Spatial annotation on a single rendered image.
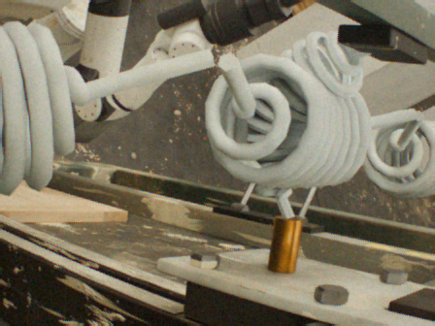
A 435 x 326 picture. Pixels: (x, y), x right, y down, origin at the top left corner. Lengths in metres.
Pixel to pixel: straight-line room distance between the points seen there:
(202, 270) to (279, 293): 0.05
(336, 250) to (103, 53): 0.64
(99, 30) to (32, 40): 1.12
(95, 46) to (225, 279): 1.05
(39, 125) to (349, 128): 0.18
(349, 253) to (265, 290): 0.67
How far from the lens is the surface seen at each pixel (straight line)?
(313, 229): 1.02
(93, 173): 1.62
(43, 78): 0.21
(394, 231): 1.21
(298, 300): 0.31
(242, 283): 0.33
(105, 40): 1.34
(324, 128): 0.31
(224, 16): 1.18
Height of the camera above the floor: 2.05
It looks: 35 degrees down
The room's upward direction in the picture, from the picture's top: 61 degrees clockwise
